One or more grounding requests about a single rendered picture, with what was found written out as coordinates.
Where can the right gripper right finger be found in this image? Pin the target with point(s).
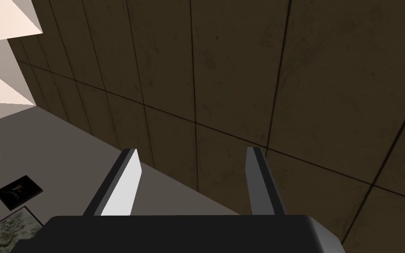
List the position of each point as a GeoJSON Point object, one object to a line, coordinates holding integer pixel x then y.
{"type": "Point", "coordinates": [262, 186]}

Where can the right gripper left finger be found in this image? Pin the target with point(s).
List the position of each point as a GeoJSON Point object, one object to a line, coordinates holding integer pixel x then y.
{"type": "Point", "coordinates": [121, 189]}

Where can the dark black picture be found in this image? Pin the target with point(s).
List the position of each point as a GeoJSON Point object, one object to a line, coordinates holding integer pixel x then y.
{"type": "Point", "coordinates": [18, 192]}

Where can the grey-green mottled picture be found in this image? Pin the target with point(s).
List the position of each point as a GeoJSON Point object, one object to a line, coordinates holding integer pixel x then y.
{"type": "Point", "coordinates": [7, 230]}

